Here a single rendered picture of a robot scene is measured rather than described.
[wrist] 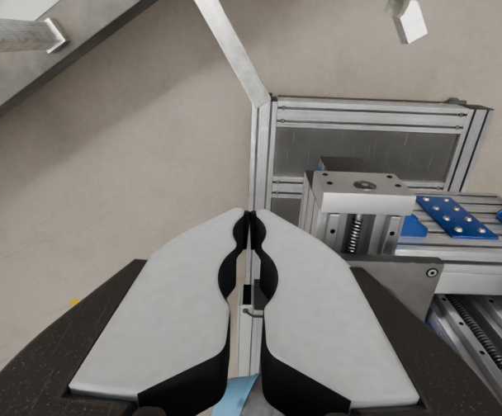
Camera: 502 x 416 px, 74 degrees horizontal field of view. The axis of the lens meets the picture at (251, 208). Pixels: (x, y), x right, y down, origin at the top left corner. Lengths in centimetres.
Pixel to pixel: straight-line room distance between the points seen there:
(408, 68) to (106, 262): 168
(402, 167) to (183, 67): 94
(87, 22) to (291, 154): 80
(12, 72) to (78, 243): 119
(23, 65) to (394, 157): 117
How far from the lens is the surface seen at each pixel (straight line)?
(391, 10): 60
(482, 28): 166
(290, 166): 131
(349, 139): 131
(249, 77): 58
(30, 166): 184
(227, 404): 42
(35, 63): 86
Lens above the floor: 143
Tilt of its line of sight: 63 degrees down
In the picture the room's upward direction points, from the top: 179 degrees counter-clockwise
